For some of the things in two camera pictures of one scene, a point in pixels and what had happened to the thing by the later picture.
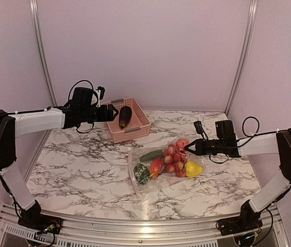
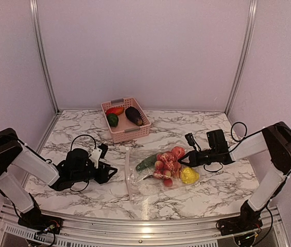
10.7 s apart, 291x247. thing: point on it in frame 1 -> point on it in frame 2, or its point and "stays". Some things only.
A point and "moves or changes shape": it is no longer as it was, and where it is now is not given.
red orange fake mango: x=156 y=166 moves or changes shape
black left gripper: x=109 y=113 -> x=103 y=177
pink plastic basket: x=131 y=121 stays
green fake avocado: x=141 y=173 -> x=113 y=120
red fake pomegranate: x=181 y=143 -> x=179 y=151
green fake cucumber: x=151 y=155 -> x=148 y=162
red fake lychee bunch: x=175 y=157 -> x=167 y=167
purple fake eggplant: x=125 y=115 -> x=134 y=115
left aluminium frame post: x=40 y=44 stays
